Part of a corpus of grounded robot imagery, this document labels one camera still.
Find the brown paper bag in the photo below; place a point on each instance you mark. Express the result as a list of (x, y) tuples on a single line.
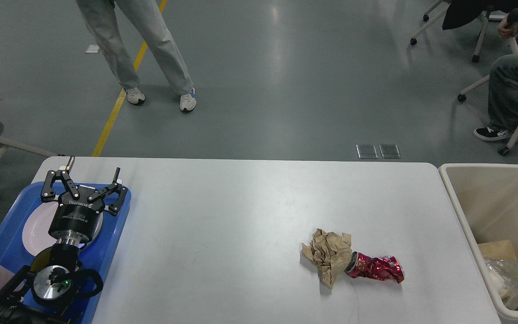
[(499, 249)]

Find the white office chair right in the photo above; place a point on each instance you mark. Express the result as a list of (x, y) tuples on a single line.
[(461, 12)]

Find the floor socket plate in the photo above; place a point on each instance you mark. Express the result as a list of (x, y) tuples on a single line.
[(390, 151), (366, 151)]

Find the right floor socket plate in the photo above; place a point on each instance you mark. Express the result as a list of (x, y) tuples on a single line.
[(390, 151)]

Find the dark teal mug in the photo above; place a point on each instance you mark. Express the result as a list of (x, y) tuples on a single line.
[(41, 261)]

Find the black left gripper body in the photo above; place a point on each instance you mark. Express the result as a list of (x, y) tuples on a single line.
[(76, 220)]

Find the light green plate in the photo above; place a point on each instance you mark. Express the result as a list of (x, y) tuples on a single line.
[(96, 232)]

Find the seated person in jeans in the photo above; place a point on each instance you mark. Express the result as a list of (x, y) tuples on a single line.
[(502, 105)]

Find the crumpled brown paper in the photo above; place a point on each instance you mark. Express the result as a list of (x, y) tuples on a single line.
[(330, 252)]

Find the standing person in black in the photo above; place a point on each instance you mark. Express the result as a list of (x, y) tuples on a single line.
[(100, 19)]

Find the left floor socket plate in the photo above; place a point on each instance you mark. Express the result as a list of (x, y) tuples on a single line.
[(366, 151)]

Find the white plastic bin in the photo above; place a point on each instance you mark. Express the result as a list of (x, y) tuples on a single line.
[(485, 198)]

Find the pink plate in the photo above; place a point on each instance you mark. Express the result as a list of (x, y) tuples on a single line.
[(35, 233)]

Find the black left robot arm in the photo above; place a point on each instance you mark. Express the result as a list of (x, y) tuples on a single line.
[(56, 248)]

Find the red snack wrapper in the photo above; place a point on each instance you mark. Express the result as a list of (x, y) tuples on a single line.
[(380, 268)]

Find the aluminium foil tray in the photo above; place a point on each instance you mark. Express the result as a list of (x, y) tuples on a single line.
[(504, 278)]

